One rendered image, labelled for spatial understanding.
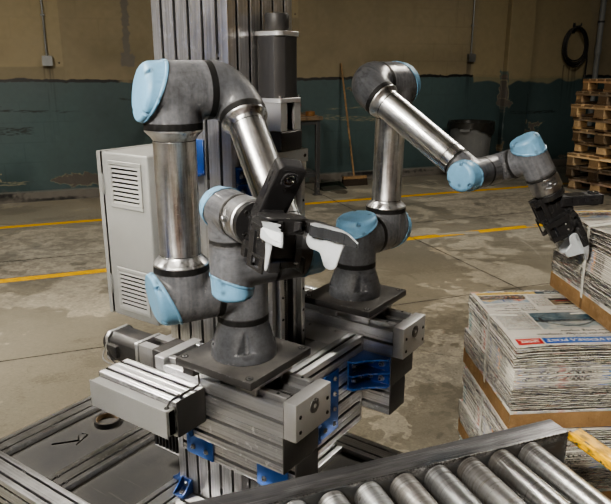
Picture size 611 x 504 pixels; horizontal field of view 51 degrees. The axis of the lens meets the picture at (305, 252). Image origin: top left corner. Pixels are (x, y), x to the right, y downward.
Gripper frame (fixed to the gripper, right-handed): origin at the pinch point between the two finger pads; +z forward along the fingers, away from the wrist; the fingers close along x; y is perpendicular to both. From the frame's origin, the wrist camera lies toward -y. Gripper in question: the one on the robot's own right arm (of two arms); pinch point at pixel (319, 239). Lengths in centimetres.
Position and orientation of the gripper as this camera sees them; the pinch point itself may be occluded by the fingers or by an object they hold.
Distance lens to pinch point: 83.9
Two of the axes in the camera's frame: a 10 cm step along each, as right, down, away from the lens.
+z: 4.9, 2.5, -8.4
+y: -1.2, 9.7, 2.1
